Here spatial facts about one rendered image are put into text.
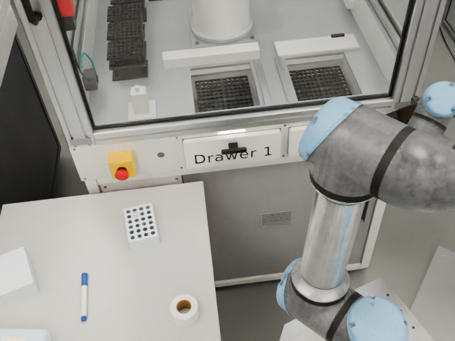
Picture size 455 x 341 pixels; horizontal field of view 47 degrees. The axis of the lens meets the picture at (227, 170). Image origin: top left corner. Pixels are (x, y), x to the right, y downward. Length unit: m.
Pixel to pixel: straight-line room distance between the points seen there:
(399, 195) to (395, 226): 1.79
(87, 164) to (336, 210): 0.93
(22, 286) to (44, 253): 0.14
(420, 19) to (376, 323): 0.78
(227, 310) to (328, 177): 1.50
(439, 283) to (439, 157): 1.64
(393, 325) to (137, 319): 0.65
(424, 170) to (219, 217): 1.19
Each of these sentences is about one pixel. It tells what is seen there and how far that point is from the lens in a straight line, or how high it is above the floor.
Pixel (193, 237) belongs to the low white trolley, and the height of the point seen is 0.76.
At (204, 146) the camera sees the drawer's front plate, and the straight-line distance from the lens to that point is 1.55.
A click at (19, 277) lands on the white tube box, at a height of 0.81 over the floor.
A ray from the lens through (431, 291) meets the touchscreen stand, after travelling 2.36.
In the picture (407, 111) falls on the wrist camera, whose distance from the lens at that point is 1.36.
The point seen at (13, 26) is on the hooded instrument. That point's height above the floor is 0.84.
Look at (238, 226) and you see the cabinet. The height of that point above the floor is 0.45.
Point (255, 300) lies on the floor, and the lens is 2.27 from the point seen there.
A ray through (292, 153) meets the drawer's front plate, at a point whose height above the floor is 0.84.
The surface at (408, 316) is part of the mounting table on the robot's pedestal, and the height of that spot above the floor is 0.76.
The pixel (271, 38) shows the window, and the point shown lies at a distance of 1.39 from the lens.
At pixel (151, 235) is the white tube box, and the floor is 0.80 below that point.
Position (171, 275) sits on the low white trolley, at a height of 0.76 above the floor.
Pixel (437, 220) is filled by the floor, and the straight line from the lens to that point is 2.63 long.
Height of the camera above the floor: 2.00
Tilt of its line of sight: 48 degrees down
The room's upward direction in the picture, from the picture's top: 4 degrees counter-clockwise
